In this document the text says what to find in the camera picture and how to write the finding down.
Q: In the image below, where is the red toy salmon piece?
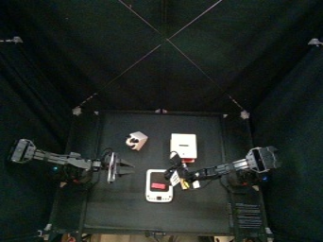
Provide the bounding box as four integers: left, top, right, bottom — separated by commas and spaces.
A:
150, 181, 168, 191

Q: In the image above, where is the yellow toy block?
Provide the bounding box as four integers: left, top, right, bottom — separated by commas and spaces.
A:
179, 179, 192, 191

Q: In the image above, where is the white toy kitchen scale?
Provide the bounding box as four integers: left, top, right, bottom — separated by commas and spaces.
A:
144, 168, 175, 203

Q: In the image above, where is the white wooden toy knife block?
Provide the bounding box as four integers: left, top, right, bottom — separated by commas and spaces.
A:
124, 130, 150, 152

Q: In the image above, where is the white box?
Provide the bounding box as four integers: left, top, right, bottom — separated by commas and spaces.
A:
170, 132, 198, 164

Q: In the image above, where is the printed label sticker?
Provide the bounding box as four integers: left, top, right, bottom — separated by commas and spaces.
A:
234, 201, 266, 232

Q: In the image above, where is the thin diagonal brace cord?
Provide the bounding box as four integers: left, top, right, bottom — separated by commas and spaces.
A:
116, 0, 247, 114
76, 0, 223, 111

